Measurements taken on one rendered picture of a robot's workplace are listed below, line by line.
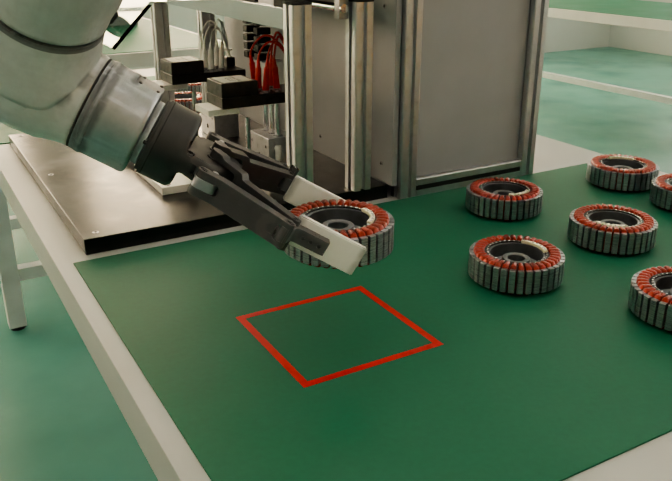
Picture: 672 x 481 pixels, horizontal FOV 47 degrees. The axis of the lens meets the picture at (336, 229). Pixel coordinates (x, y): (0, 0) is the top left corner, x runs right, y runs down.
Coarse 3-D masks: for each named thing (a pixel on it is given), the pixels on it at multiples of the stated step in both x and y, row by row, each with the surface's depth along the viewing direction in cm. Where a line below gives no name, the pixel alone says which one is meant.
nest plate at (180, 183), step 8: (144, 176) 123; (176, 176) 121; (184, 176) 121; (152, 184) 119; (160, 184) 117; (176, 184) 117; (184, 184) 117; (160, 192) 116; (168, 192) 116; (176, 192) 117
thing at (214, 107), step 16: (208, 80) 124; (224, 80) 122; (240, 80) 122; (256, 80) 122; (208, 96) 125; (224, 96) 120; (240, 96) 122; (256, 96) 123; (272, 96) 124; (208, 112) 120; (224, 112) 121; (272, 112) 128; (272, 128) 129
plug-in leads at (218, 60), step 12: (204, 24) 146; (216, 24) 146; (204, 36) 144; (216, 36) 147; (204, 48) 144; (216, 48) 147; (228, 48) 148; (204, 60) 145; (216, 60) 147; (228, 60) 148
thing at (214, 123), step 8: (208, 120) 149; (216, 120) 146; (224, 120) 147; (232, 120) 148; (208, 128) 150; (216, 128) 147; (224, 128) 147; (232, 128) 148; (224, 136) 148; (232, 136) 149
